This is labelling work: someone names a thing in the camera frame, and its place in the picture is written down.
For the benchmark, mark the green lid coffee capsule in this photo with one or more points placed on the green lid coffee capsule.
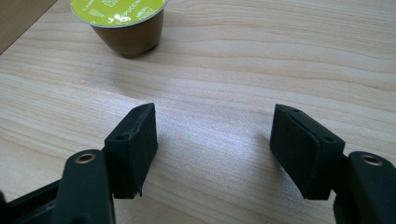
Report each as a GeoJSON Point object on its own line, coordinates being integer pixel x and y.
{"type": "Point", "coordinates": [130, 34]}

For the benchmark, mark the wooden tea box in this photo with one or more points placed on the wooden tea box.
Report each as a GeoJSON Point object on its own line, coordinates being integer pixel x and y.
{"type": "Point", "coordinates": [18, 21]}

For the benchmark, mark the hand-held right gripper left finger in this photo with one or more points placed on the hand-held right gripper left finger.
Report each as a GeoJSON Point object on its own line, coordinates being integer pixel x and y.
{"type": "Point", "coordinates": [134, 152]}

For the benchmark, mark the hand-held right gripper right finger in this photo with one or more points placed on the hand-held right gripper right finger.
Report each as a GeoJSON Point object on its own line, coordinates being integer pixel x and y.
{"type": "Point", "coordinates": [305, 152]}

